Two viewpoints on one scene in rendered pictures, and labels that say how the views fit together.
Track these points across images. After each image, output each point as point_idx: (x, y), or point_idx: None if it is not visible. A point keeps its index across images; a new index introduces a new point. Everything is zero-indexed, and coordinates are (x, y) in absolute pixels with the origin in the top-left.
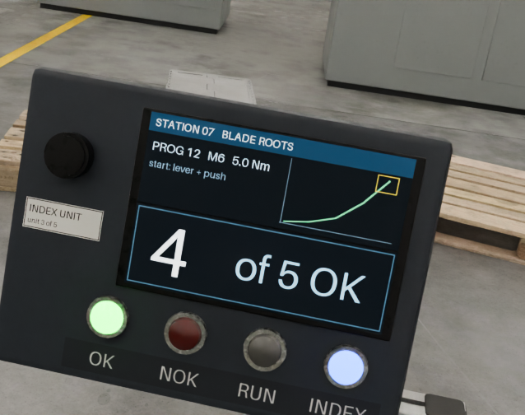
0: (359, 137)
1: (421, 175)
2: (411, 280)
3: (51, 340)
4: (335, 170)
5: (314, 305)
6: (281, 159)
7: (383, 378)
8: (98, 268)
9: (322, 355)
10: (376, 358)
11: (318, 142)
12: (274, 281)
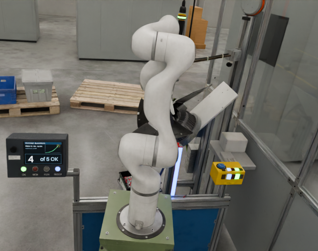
0: (53, 140)
1: (62, 144)
2: (64, 156)
3: (16, 173)
4: (51, 145)
5: (52, 162)
6: (43, 145)
7: (63, 169)
8: (21, 163)
9: (54, 168)
10: (61, 167)
11: (48, 142)
12: (46, 160)
